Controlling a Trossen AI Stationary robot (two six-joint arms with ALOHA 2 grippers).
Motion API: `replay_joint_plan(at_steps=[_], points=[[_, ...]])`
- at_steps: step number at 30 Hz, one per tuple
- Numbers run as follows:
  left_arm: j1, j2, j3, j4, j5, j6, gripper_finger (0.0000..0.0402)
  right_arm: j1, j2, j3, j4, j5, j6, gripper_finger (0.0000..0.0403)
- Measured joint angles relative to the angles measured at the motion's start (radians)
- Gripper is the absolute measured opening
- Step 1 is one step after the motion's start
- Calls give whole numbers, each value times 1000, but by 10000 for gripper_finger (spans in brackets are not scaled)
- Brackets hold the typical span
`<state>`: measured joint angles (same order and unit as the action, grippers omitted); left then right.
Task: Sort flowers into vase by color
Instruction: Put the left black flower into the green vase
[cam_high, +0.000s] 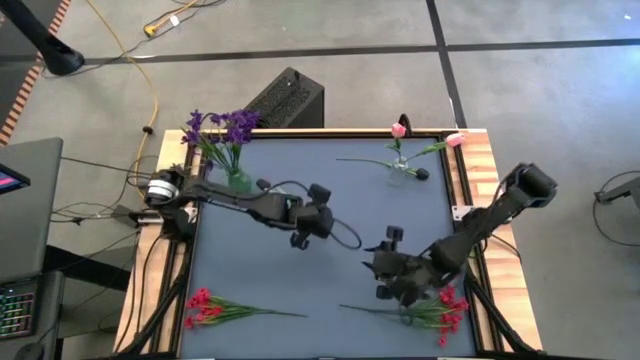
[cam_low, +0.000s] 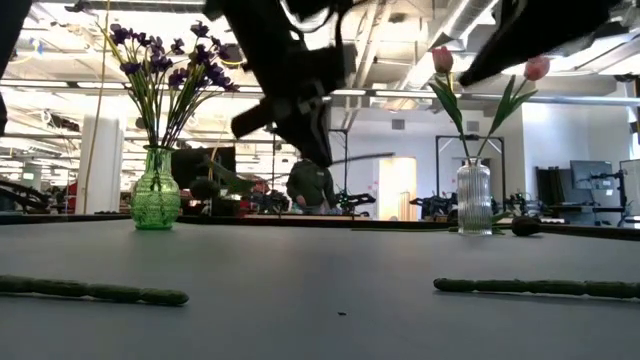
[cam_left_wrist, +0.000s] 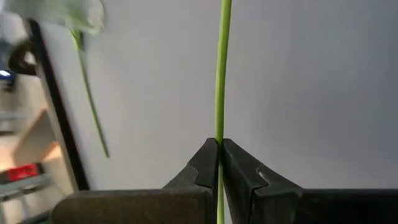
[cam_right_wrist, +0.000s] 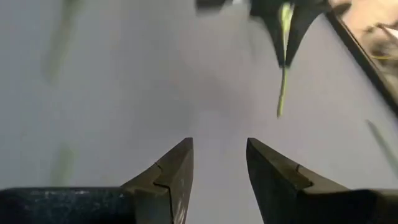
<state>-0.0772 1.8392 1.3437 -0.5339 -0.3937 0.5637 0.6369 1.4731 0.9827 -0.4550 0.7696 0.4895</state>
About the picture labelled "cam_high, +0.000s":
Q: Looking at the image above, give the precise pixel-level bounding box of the clear ribbed glass vase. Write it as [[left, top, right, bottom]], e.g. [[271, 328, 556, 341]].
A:
[[388, 155, 411, 187]]

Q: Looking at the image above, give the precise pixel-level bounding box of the yellow floor cable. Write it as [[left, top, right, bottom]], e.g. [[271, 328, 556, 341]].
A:
[[85, 0, 160, 187]]

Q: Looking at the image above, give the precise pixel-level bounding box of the green glass vase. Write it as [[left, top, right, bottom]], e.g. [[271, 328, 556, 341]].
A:
[[227, 167, 253, 195]]

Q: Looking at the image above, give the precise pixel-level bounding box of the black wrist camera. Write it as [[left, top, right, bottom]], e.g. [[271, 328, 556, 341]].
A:
[[308, 182, 333, 205], [384, 225, 405, 251]]

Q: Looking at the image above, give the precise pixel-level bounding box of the backlit keyboard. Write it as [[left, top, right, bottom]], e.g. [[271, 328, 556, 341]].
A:
[[0, 291, 37, 341]]

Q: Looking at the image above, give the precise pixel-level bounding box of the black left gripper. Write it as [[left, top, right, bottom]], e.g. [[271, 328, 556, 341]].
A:
[[287, 197, 336, 251]]

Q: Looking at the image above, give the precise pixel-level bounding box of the purple flower bunch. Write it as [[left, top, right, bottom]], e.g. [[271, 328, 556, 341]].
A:
[[180, 108, 241, 176], [209, 108, 262, 176]]

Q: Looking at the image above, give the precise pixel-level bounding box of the grey side desk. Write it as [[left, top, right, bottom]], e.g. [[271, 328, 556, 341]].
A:
[[0, 137, 65, 284]]

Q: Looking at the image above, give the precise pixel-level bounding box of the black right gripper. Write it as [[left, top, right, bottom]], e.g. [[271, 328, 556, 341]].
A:
[[362, 239, 444, 307]]

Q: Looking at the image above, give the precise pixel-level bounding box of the red flower bunch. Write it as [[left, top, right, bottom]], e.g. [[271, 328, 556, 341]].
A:
[[339, 283, 471, 350], [183, 287, 307, 331]]

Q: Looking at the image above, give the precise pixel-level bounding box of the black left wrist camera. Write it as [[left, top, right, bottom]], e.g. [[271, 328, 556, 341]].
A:
[[308, 182, 333, 205]]

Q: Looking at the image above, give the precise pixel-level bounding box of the pink tulip flower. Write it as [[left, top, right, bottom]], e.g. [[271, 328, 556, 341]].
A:
[[399, 132, 466, 169], [383, 122, 409, 169]]

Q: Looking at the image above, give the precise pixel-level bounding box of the black stand base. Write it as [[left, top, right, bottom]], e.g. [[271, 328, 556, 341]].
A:
[[0, 0, 86, 77]]

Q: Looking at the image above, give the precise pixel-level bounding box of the yellow plug cord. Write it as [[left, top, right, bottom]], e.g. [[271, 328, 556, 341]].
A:
[[143, 0, 201, 39]]

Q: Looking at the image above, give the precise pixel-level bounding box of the monitor with pink screen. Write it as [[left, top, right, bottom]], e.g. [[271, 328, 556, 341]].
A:
[[0, 162, 31, 196]]

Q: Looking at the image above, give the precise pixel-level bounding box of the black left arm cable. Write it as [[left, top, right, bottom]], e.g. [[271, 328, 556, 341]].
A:
[[327, 218, 363, 251]]

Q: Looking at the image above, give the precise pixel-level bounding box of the black perforated computer case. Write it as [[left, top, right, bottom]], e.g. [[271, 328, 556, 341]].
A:
[[243, 66, 326, 130]]

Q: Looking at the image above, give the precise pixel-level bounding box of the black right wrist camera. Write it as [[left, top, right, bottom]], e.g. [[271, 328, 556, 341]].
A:
[[384, 225, 405, 251]]

